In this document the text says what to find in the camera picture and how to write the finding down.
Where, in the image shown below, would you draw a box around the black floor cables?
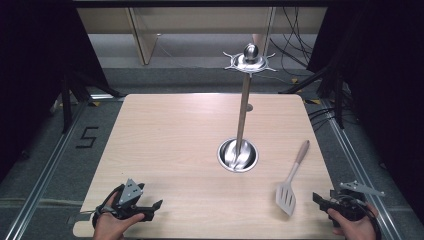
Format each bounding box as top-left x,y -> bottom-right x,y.
307,105 -> 338,132

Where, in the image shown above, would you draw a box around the steel utensil rack with hooks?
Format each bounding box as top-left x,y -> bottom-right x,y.
217,43 -> 279,174

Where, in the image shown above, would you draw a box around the black tripod stand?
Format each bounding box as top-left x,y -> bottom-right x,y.
279,65 -> 348,130
49,71 -> 125,135

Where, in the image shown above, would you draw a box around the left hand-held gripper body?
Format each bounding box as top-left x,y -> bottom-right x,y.
98,178 -> 155,223

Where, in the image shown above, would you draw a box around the aluminium floor rail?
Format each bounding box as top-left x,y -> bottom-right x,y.
320,99 -> 418,240
3,93 -> 126,240

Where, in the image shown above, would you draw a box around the person's left hand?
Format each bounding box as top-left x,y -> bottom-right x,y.
92,192 -> 146,240

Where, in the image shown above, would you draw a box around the hanging black cables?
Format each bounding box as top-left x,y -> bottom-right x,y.
268,6 -> 316,69

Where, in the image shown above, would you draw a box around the steel spatula with wooden handle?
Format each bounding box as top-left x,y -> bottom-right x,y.
275,139 -> 311,217

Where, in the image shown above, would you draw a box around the black curtain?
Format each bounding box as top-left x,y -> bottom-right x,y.
306,0 -> 424,214
0,0 -> 111,174

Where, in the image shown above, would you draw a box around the thin cable on left gripper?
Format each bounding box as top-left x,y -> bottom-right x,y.
79,207 -> 102,216

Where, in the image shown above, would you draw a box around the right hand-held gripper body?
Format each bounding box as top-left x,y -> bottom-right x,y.
327,179 -> 386,222

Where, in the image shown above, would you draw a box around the beige wooden desk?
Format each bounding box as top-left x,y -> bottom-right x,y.
76,6 -> 328,66

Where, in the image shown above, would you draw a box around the person's right hand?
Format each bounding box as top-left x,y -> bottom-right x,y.
327,203 -> 380,240

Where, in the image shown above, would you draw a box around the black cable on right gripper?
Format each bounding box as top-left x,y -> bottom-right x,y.
333,194 -> 383,240

